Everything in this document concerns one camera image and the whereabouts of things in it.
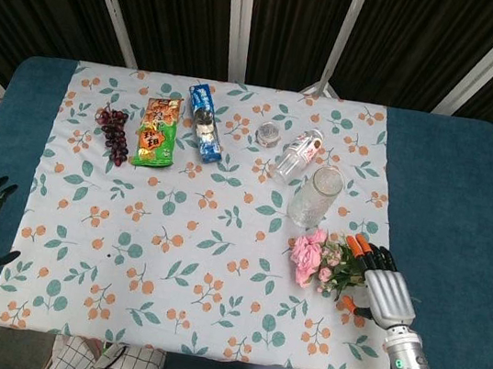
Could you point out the right silver orange-tipped robot hand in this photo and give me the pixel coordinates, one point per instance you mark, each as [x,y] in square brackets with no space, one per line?
[390,294]

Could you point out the pink rose bouquet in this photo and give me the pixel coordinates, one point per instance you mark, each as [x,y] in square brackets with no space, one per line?
[306,253]

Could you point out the clear glass vase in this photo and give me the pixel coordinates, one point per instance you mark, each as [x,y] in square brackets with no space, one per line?
[314,199]

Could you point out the teal table cover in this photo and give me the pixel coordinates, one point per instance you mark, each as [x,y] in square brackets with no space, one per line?
[448,201]

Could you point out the white checkered fabric bag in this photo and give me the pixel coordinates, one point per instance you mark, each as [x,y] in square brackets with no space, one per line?
[76,358]

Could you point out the clear plastic water bottle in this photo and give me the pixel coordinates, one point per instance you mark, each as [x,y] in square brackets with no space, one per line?
[292,156]

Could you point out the purple grape bunch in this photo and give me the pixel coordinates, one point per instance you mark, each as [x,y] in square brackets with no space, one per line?
[112,132]

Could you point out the floral print tablecloth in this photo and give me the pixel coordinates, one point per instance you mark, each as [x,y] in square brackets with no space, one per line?
[200,242]

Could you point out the small round metal tin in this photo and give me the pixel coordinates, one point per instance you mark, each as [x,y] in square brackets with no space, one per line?
[269,134]

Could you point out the white stand with base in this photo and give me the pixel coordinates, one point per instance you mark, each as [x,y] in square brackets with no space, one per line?
[320,86]

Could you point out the green orange snack bag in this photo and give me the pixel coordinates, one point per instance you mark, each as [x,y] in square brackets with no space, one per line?
[156,138]

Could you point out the blue cookie package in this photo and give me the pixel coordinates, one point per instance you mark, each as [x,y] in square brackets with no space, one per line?
[204,122]

